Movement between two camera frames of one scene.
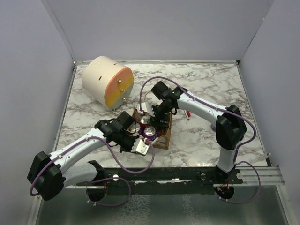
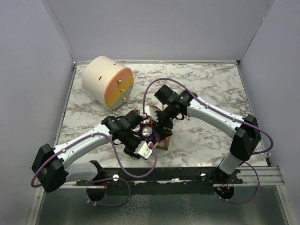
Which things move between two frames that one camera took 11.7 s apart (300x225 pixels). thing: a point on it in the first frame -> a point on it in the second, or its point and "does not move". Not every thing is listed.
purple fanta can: x=213 y=128 -> x=156 y=136
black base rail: x=161 y=180 does not move
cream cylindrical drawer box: x=108 y=81 does not move
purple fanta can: x=150 y=132 does not move
